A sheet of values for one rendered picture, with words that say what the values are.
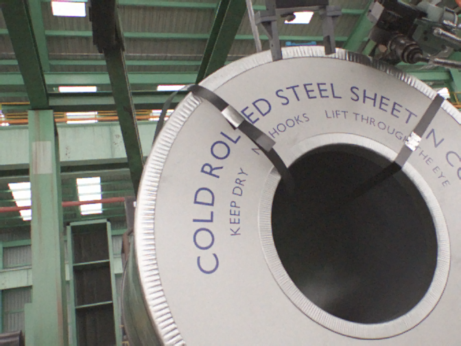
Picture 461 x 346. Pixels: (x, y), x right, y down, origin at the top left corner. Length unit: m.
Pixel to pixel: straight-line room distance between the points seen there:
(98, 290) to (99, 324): 0.50
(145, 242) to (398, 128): 0.84
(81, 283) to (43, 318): 1.90
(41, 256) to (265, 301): 4.85
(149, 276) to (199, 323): 0.16
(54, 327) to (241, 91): 4.70
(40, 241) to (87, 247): 1.86
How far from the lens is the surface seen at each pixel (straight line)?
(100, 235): 7.58
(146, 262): 1.10
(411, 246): 1.52
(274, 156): 1.23
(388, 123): 1.48
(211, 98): 1.24
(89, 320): 7.48
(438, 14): 1.61
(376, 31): 1.49
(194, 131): 1.23
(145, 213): 1.13
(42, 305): 5.76
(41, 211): 5.98
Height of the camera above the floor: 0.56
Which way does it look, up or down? 19 degrees up
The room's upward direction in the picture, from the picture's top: 11 degrees counter-clockwise
